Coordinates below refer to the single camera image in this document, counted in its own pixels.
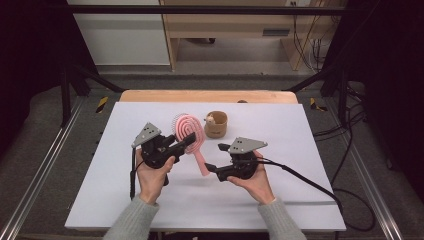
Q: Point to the person's right hand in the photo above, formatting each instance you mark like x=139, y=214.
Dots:
x=260, y=186

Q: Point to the wooden table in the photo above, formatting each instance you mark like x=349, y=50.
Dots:
x=186, y=96

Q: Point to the yellow black floor tape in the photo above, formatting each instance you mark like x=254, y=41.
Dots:
x=102, y=104
x=315, y=105

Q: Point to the white work mat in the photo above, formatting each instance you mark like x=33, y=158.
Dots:
x=200, y=206

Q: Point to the person's left hand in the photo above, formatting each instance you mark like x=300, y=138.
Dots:
x=151, y=181

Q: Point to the pink hairbrush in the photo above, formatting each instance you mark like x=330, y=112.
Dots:
x=187, y=125

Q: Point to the black metal stand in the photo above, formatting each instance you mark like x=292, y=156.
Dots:
x=66, y=96
x=342, y=96

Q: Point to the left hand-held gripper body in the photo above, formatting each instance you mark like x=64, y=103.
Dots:
x=151, y=151

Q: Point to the black metal frame bar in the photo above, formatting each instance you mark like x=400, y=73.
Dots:
x=200, y=9

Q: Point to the aluminium floor rail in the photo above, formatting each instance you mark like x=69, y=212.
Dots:
x=370, y=180
x=40, y=166

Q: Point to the small beige bear figurine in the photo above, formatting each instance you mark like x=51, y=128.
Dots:
x=210, y=118

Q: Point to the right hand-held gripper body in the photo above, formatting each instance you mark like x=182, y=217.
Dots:
x=241, y=166

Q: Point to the white cabinet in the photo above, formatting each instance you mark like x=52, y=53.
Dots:
x=123, y=36

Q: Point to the wooden desk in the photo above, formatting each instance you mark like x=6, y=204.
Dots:
x=226, y=26

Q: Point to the dark curtain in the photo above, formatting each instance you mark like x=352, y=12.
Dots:
x=30, y=50
x=390, y=83

